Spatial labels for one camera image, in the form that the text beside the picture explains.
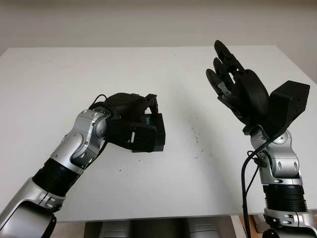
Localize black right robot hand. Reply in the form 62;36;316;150
206;39;271;126

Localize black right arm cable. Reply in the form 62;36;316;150
241;135;276;238

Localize white table leg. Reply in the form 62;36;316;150
230;214;249;238

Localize black intel box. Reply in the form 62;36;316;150
143;113;166;139

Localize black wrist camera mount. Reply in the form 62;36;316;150
106;118;159;153
268;80;311;135

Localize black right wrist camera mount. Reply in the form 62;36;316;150
268;80;311;135

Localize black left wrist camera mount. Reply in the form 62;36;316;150
106;118;159;153

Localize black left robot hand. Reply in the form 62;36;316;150
104;92;159;122

